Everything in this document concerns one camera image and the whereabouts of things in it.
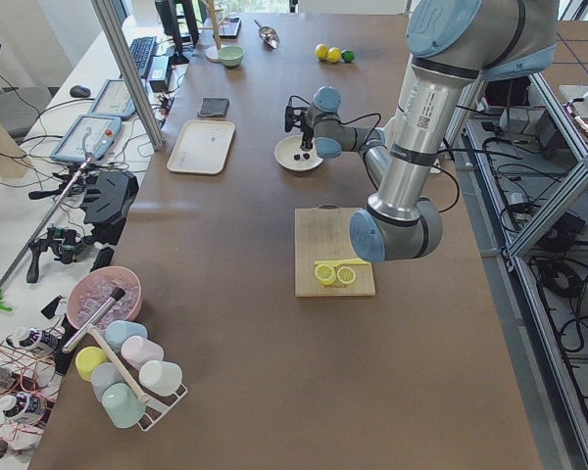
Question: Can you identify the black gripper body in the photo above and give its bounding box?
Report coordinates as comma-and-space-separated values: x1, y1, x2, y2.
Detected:
284, 96, 314, 140

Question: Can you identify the cream rabbit tray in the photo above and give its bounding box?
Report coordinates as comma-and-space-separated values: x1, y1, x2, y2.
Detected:
167, 119, 235, 175

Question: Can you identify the cream round plate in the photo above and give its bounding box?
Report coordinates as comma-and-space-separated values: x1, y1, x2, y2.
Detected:
273, 135, 323, 172

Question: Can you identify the green lime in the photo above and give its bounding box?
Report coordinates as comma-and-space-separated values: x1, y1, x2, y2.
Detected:
341, 49, 356, 64

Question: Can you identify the grey folded cloth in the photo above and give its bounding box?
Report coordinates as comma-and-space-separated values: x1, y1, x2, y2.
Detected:
197, 97, 229, 118

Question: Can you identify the steel scoop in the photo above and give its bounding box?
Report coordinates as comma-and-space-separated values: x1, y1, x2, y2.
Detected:
254, 19, 280, 49

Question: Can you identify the green bowl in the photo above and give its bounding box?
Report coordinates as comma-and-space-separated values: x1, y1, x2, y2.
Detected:
218, 45, 244, 68

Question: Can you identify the wooden glass stand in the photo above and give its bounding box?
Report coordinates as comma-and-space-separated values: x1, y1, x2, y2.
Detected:
200, 0, 221, 63

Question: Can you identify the wooden cutting board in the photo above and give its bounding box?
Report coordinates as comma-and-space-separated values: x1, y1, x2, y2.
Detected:
294, 207, 375, 298

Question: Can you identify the yellow plastic knife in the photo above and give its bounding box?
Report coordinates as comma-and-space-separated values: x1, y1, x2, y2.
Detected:
314, 258, 369, 267

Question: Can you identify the lemon slice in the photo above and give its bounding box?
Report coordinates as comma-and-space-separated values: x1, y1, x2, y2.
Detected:
314, 263, 337, 286
336, 265, 357, 285

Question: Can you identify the black keyboard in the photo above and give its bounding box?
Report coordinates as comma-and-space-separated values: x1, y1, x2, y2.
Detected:
129, 36, 157, 78

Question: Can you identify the blue teach pendant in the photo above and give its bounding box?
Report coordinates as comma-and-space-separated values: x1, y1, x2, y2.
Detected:
89, 79, 136, 120
50, 115, 122, 164

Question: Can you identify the black computer mouse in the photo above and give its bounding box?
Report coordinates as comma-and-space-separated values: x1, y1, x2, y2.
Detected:
70, 85, 91, 98

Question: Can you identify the pink bowl with ice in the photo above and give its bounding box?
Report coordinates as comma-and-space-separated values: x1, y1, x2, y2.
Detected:
67, 266, 143, 331

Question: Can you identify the light blue cup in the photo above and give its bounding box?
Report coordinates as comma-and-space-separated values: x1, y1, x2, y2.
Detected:
104, 320, 148, 353

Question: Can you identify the pink cup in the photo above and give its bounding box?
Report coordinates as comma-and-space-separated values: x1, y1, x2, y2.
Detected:
121, 335, 165, 370

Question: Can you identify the white cup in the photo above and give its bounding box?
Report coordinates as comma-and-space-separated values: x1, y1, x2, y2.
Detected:
139, 360, 182, 397

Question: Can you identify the yellow cup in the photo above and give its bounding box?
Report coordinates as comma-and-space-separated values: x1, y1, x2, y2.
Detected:
75, 346, 109, 382

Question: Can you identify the grey cup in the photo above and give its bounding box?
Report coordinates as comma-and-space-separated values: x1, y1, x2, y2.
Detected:
90, 362, 123, 402

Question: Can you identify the steel muddler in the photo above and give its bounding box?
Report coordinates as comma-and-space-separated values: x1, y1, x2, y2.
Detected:
61, 287, 125, 353

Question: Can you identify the mint green cup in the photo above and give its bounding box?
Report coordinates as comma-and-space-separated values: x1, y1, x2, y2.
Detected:
102, 383, 146, 429

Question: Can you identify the reacher grabber tool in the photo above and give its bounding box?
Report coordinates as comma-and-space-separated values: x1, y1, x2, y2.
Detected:
0, 127, 96, 338

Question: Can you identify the black plastic bracket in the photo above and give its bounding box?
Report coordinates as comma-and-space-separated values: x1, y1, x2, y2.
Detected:
80, 170, 138, 245

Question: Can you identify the aluminium frame post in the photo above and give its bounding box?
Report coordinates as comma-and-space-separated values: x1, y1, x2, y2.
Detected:
90, 0, 165, 151

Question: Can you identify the white wire cup rack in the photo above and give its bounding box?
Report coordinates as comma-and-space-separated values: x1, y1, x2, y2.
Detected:
137, 384, 189, 432

